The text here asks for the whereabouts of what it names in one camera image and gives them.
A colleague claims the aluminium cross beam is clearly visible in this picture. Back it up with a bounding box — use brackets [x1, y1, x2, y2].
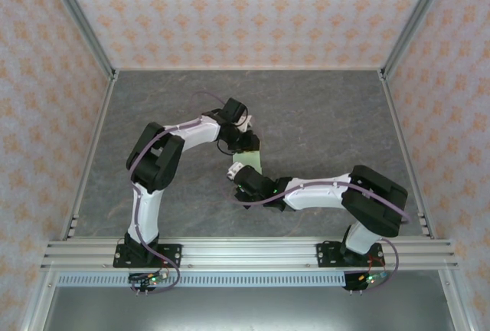
[40, 237, 459, 271]

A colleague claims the grey metal panel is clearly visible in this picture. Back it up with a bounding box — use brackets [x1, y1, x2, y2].
[40, 286, 455, 331]

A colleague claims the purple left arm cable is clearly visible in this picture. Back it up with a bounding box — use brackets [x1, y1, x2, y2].
[128, 91, 230, 296]

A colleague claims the thin black cable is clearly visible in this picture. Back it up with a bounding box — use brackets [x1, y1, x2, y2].
[213, 134, 239, 155]

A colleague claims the grey slotted cable duct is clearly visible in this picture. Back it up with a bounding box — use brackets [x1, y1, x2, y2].
[55, 272, 348, 287]

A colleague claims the light green paper sheet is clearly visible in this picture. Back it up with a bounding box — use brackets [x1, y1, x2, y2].
[232, 149, 265, 175]

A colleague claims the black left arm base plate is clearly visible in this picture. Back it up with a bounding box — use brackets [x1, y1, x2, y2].
[113, 244, 182, 269]

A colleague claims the small controller circuit board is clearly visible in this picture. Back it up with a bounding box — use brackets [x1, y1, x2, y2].
[128, 270, 170, 297]
[343, 269, 390, 294]

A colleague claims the aluminium frame post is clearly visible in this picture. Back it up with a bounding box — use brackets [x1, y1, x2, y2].
[40, 0, 119, 81]
[377, 0, 457, 81]

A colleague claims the aluminium side rail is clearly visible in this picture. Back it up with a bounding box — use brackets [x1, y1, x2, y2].
[377, 70, 436, 241]
[59, 72, 119, 241]

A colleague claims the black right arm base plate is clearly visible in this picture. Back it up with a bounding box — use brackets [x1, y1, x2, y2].
[315, 242, 385, 269]

